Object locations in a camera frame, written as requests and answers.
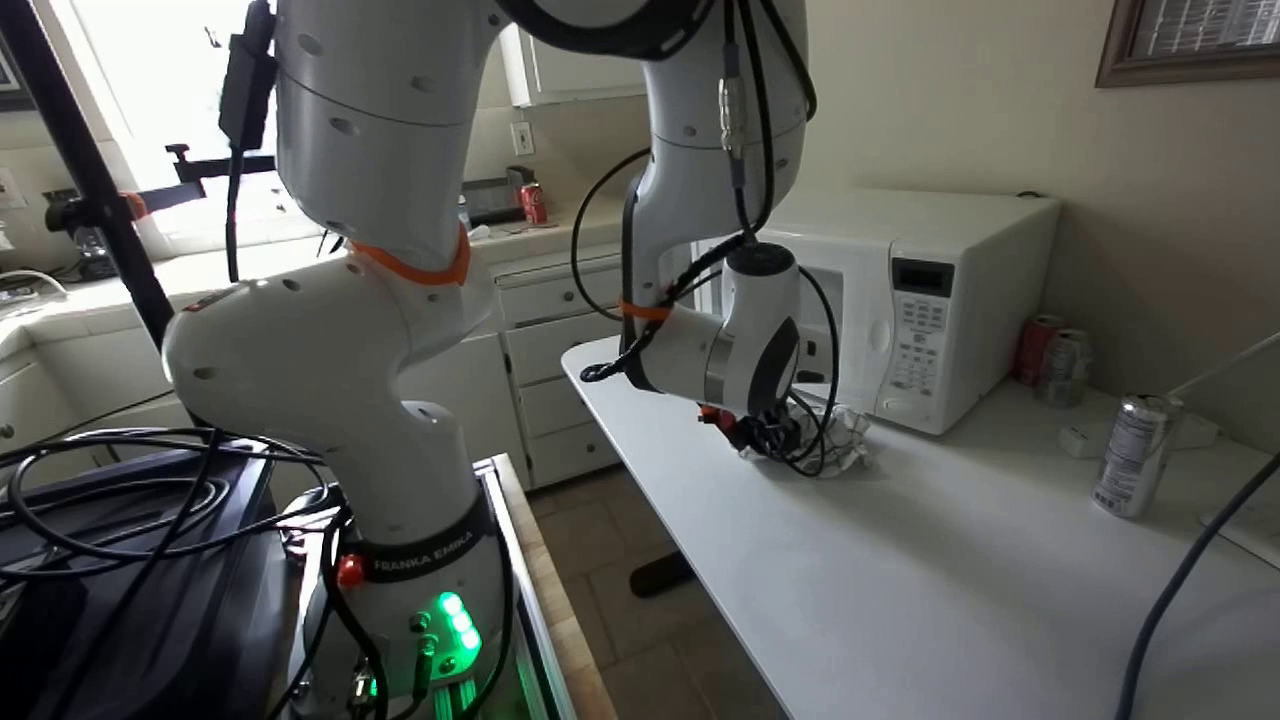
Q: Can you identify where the brown framed wall picture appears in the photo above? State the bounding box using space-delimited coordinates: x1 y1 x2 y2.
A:
1096 0 1280 93

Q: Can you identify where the small red cup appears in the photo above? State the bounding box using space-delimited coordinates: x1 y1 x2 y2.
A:
515 176 551 230

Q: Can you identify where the black table foot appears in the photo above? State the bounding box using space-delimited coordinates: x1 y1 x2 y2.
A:
627 549 697 602

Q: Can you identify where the black cable adapter box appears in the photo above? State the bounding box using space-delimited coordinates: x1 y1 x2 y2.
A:
216 0 280 154

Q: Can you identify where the black equipment case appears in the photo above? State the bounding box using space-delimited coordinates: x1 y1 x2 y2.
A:
0 437 305 720

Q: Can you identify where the red drink can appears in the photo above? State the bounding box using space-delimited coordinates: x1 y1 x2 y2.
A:
1013 311 1065 392

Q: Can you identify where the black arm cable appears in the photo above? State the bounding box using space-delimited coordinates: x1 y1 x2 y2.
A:
569 0 845 480

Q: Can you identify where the grey and red can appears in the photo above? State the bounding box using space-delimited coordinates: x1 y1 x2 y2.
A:
1040 326 1096 413

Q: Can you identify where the black countertop appliance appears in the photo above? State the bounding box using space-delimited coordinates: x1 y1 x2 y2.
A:
456 168 531 230

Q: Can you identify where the white microwave oven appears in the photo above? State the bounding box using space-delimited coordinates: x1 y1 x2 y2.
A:
691 185 1068 439

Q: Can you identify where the small dark wall frame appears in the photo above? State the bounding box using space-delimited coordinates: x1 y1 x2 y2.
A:
0 36 36 113

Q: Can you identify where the black cable bundle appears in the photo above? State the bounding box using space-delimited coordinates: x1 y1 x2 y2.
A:
0 422 351 593

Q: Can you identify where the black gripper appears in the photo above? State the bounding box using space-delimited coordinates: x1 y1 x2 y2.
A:
724 392 818 471

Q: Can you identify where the thick grey cable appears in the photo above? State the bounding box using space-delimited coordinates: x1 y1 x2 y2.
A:
1115 451 1280 720

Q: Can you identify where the narrow orange arm strap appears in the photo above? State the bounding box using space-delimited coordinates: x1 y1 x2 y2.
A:
612 297 677 327

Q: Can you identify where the silver drink can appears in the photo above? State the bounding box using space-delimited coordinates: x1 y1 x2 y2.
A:
1093 392 1186 526

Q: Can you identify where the wood edged robot cart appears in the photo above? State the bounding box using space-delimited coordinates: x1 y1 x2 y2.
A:
284 451 620 720

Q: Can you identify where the thin white charger cable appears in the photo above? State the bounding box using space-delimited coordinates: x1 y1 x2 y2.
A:
1173 327 1280 404

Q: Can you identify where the black tripod pole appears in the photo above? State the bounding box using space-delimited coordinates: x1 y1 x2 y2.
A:
0 0 182 353

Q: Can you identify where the wide orange arm strap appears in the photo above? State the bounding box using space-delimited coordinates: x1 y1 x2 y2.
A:
349 223 475 293

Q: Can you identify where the white drawer cabinet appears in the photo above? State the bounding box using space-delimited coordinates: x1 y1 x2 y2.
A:
422 217 702 494

